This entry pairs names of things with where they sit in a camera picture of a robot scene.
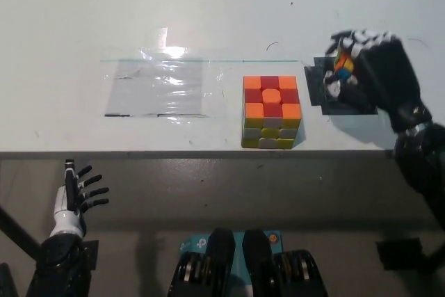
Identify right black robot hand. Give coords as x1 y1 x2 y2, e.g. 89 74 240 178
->
325 28 434 134

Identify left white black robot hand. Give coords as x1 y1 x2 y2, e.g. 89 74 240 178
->
49 159 111 241

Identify small studded multicolour puzzle cube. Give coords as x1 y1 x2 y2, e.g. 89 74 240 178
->
332 45 356 81

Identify large orange red puzzle cube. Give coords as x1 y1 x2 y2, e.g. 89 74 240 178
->
241 74 302 150

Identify black robot body blocks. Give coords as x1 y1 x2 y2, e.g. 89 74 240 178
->
168 228 330 297

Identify black table foot plate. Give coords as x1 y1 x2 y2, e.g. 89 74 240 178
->
81 239 99 271
375 237 432 272

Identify black diagonal table strut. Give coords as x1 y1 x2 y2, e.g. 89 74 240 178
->
0 205 43 259

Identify black tape patch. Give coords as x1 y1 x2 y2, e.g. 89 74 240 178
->
303 56 380 116

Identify clear plastic sheet grey patch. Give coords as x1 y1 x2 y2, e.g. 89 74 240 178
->
100 26 226 120

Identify teal cardboard box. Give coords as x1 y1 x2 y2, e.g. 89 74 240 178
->
179 230 282 297

